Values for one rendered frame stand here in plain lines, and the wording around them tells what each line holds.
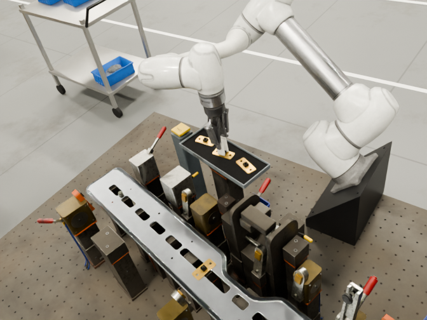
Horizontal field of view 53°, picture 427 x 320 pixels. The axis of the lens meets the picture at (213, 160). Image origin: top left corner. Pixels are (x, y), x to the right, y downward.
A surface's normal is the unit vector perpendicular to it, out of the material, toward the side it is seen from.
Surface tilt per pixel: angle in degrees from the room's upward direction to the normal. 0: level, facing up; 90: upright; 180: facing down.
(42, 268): 0
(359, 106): 54
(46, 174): 0
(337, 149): 68
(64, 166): 0
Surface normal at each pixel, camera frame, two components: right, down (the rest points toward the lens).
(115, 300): -0.16, -0.72
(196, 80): -0.31, 0.67
